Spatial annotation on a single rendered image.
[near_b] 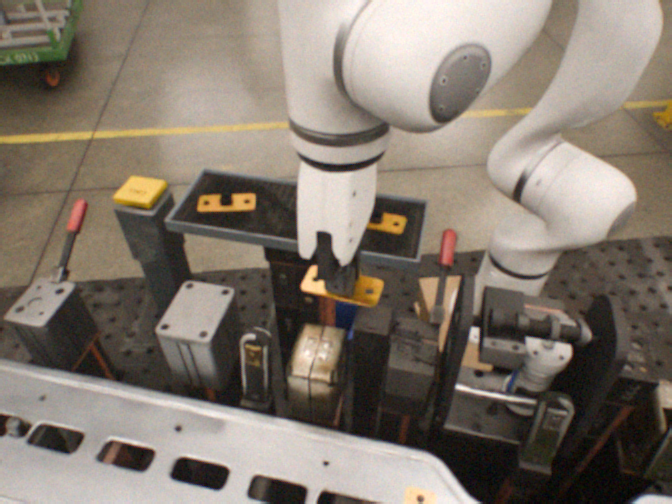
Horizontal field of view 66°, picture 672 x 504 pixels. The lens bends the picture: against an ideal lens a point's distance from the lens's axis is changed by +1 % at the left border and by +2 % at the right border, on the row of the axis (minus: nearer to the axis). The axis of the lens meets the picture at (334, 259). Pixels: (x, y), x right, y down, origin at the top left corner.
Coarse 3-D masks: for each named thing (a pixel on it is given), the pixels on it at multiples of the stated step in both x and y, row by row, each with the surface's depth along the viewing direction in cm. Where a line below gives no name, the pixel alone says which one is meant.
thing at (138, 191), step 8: (136, 176) 82; (128, 184) 80; (136, 184) 80; (144, 184) 80; (152, 184) 80; (160, 184) 80; (120, 192) 79; (128, 192) 79; (136, 192) 79; (144, 192) 79; (152, 192) 79; (160, 192) 80; (120, 200) 78; (128, 200) 78; (136, 200) 78; (144, 200) 78; (152, 200) 78
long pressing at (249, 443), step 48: (0, 384) 73; (48, 384) 73; (96, 384) 73; (96, 432) 68; (144, 432) 68; (192, 432) 68; (240, 432) 68; (288, 432) 68; (336, 432) 68; (0, 480) 64; (48, 480) 64; (96, 480) 64; (144, 480) 64; (240, 480) 64; (288, 480) 64; (336, 480) 64; (384, 480) 64; (432, 480) 64
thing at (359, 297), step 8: (312, 272) 56; (304, 280) 55; (360, 280) 55; (368, 280) 55; (376, 280) 55; (304, 288) 54; (312, 288) 54; (320, 288) 54; (360, 288) 54; (368, 288) 54; (376, 288) 54; (328, 296) 54; (336, 296) 53; (344, 296) 53; (352, 296) 53; (360, 296) 53; (368, 296) 53; (376, 296) 53; (360, 304) 53; (368, 304) 53; (376, 304) 53
